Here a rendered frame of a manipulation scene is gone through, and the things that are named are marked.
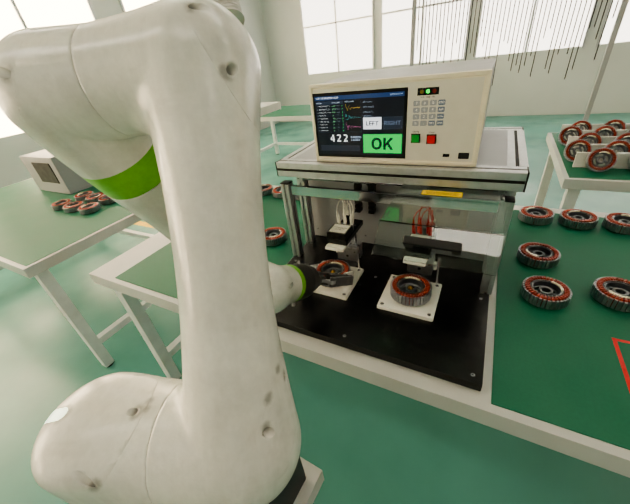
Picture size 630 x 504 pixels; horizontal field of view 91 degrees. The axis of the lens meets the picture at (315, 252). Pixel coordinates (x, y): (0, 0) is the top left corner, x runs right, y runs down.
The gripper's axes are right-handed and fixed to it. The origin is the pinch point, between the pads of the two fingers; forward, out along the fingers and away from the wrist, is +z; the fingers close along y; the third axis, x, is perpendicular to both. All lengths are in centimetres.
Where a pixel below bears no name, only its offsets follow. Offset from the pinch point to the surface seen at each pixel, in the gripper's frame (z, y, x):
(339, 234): -1.6, 1.2, 12.3
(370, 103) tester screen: -11.6, 8.8, 46.7
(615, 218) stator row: 58, 81, 30
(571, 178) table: 99, 75, 50
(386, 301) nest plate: -3.2, 18.8, -4.3
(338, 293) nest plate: -4.5, 4.6, -5.1
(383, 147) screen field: -6.2, 12.2, 37.3
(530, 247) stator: 32, 55, 16
